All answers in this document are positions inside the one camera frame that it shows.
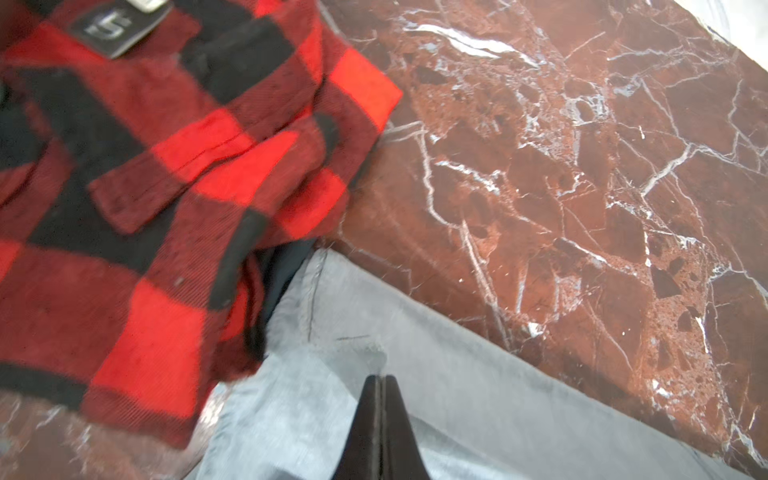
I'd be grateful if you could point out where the grey long sleeve shirt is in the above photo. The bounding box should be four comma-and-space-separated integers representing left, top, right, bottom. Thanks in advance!
192, 249, 739, 479

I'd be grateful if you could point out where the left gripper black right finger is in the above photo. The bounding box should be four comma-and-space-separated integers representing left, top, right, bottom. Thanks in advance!
381, 375, 430, 480

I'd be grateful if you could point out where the red black plaid folded shirt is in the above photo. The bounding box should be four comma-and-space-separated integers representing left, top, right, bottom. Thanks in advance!
1, 1, 402, 449

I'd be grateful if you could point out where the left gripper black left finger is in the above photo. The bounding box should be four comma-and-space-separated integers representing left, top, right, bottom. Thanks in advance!
332, 375, 381, 480

